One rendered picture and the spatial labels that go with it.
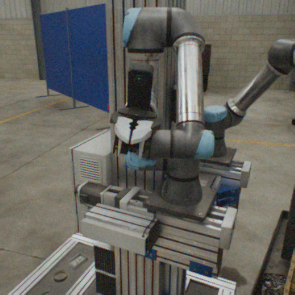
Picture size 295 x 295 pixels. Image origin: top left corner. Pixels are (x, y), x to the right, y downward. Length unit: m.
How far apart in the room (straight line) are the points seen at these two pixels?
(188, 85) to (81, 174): 0.79
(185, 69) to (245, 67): 10.50
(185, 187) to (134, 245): 0.27
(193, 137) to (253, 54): 10.60
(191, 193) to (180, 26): 0.55
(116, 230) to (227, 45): 10.46
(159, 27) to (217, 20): 10.39
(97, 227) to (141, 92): 0.69
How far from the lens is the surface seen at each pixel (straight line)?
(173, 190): 1.07
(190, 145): 0.75
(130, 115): 0.54
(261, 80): 1.50
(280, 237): 2.15
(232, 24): 11.29
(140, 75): 0.55
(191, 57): 0.88
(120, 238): 1.12
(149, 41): 0.94
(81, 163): 1.42
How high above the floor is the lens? 1.72
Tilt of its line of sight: 20 degrees down
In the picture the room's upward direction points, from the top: straight up
